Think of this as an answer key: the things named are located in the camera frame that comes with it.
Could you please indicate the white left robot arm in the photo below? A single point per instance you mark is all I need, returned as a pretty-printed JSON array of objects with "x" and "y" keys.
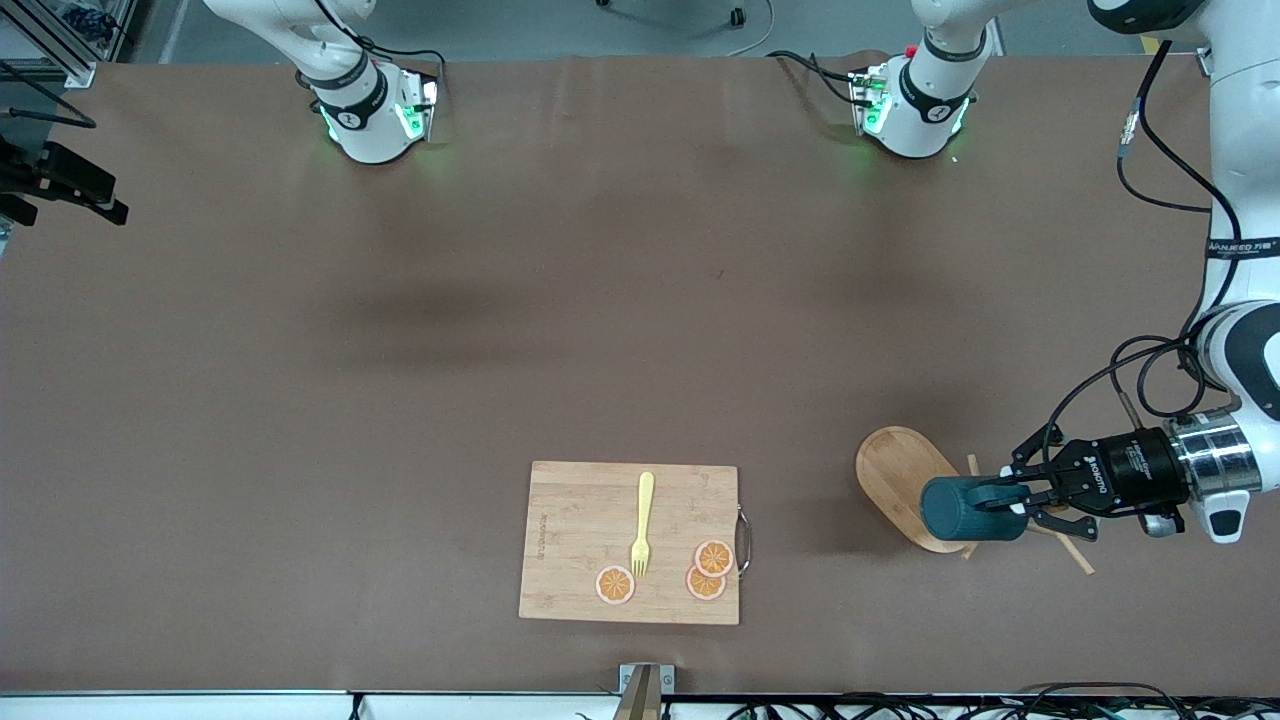
[{"x": 1240, "y": 150}]

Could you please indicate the teal cup with yellow inside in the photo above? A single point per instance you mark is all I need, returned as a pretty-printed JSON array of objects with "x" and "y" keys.
[{"x": 960, "y": 510}]

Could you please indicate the metal table edge bracket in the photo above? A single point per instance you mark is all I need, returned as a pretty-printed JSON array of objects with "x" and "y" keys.
[{"x": 645, "y": 685}]

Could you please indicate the orange slice toy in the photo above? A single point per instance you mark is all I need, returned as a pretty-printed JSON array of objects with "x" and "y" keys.
[
  {"x": 615, "y": 585},
  {"x": 702, "y": 587},
  {"x": 714, "y": 558}
]

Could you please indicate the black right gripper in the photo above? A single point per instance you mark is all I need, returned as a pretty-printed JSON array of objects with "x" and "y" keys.
[{"x": 62, "y": 177}]

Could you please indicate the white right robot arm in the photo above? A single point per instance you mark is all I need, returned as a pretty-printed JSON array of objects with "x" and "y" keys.
[{"x": 365, "y": 120}]

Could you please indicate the aluminium frame profile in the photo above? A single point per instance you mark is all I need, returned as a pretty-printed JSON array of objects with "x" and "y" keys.
[
  {"x": 60, "y": 68},
  {"x": 1206, "y": 62}
]

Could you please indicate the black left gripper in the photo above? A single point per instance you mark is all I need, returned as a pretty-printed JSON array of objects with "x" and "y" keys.
[{"x": 1128, "y": 471}]

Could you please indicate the wooden cup rack with pegs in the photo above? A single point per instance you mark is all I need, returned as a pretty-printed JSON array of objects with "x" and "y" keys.
[{"x": 895, "y": 470}]

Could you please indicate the yellow plastic fork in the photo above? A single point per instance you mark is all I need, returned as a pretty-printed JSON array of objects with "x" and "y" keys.
[{"x": 643, "y": 520}]

